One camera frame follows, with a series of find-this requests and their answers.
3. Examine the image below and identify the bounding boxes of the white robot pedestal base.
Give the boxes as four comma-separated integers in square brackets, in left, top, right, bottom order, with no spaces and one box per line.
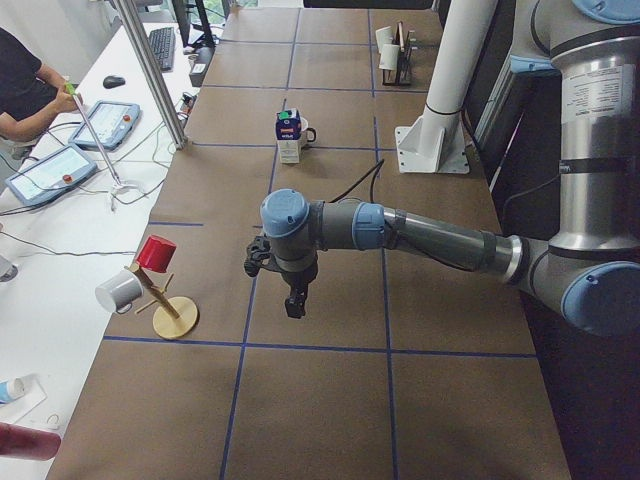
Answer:
[395,0,498,174]

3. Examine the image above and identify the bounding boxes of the teach pendant tablet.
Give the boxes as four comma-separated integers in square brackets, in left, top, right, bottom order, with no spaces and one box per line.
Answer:
[5,145,97,206]
[68,100,141,151]

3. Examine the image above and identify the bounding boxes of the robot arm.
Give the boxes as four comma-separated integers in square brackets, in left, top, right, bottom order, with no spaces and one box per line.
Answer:
[532,0,639,51]
[244,25,639,336]

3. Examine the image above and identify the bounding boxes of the lower teach pendant tablet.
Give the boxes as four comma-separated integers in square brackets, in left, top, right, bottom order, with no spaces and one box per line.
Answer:
[5,145,97,206]

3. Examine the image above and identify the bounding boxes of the grey mug on stand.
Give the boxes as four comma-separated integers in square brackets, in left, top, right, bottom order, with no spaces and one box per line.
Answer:
[95,269,144,314]

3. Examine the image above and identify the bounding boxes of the long metal grabber stick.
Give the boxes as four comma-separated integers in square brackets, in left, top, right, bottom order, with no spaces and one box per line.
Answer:
[64,82,142,198]

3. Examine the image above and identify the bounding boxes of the red item on stand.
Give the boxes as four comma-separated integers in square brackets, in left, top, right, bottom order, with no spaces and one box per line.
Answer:
[136,235,177,273]

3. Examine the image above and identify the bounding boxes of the black keyboard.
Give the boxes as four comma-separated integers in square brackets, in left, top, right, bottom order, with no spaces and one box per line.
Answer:
[148,27,175,72]

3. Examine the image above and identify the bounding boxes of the small white bottle lying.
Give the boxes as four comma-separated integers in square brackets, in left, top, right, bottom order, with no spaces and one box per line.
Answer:
[0,375,37,405]

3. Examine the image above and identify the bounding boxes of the white ribbed mug on rack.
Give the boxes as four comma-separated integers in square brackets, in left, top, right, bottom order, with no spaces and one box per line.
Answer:
[378,43,400,71]

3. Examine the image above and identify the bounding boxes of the upper teach pendant tablet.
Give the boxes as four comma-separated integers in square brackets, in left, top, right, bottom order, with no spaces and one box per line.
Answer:
[68,100,141,151]

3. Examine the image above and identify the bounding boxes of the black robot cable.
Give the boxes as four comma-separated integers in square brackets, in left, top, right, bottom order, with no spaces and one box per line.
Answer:
[327,158,386,204]

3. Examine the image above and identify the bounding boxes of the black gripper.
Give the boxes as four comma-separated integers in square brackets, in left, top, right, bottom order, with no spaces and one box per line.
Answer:
[244,235,318,319]

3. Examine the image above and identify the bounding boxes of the black wire mug rack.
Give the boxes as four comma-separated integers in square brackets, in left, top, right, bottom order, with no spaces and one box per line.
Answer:
[381,21,415,86]

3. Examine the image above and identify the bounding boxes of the blue white milk carton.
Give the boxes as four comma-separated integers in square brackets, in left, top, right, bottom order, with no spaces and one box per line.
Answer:
[275,108,302,164]

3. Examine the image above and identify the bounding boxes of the red fire extinguisher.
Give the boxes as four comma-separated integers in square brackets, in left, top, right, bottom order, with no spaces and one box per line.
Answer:
[0,423,61,461]

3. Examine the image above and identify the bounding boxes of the aluminium frame post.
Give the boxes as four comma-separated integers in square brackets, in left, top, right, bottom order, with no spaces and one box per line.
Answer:
[114,0,187,150]

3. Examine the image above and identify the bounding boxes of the person in black shirt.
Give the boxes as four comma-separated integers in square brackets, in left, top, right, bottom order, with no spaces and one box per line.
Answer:
[1,28,77,143]

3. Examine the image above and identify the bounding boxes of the black computer mouse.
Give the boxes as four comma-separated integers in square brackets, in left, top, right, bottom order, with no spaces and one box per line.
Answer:
[102,75,126,89]

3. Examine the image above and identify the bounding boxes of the wooden mug tree stand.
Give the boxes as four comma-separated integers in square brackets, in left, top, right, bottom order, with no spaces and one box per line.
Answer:
[128,262,199,340]

